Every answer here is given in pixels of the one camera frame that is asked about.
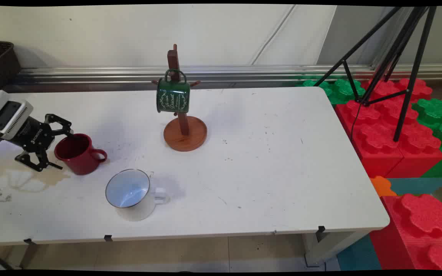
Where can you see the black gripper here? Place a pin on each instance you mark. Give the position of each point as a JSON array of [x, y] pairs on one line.
[[33, 137]]

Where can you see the green enamel mug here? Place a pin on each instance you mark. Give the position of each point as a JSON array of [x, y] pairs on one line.
[[173, 96]]

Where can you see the red ceramic mug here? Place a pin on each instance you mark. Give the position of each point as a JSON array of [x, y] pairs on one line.
[[79, 157]]

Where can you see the white enamel mug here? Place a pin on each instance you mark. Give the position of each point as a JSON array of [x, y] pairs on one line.
[[132, 191]]

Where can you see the black table edge clip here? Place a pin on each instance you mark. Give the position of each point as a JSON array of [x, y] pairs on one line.
[[108, 238], [29, 241], [320, 229]]

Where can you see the wooden mug tree stand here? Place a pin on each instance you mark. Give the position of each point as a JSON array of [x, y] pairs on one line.
[[185, 134]]

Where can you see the green foam block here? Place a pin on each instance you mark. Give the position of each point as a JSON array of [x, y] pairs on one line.
[[340, 89], [436, 115]]

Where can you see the white table leg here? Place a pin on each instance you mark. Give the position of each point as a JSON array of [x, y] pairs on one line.
[[328, 245]]

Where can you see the orange foam piece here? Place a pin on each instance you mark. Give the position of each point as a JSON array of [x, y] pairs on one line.
[[381, 186]]

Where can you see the black tripod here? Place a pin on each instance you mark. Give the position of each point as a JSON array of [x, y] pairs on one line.
[[407, 57]]

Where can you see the large red foam block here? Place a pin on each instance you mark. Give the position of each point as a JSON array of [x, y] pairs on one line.
[[416, 230]]

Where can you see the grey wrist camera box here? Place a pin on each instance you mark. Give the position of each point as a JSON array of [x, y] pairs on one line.
[[12, 117]]

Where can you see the aluminium wall rail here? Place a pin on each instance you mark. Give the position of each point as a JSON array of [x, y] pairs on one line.
[[244, 74]]

